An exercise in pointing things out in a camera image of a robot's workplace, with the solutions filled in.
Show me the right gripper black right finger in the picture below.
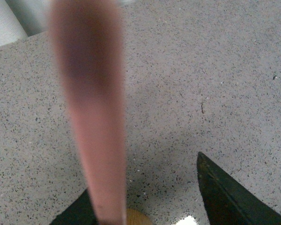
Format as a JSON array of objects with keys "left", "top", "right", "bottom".
[{"left": 197, "top": 152, "right": 281, "bottom": 225}]

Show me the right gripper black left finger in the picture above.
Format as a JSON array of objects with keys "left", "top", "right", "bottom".
[{"left": 50, "top": 190, "right": 97, "bottom": 225}]

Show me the pink chopstick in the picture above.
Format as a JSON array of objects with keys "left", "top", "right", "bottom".
[{"left": 49, "top": 0, "right": 126, "bottom": 225}]

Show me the wooden chopstick holder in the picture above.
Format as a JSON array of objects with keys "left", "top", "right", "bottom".
[{"left": 126, "top": 209, "right": 153, "bottom": 225}]

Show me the white curtain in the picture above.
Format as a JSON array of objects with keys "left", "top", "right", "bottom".
[{"left": 0, "top": 0, "right": 134, "bottom": 50}]

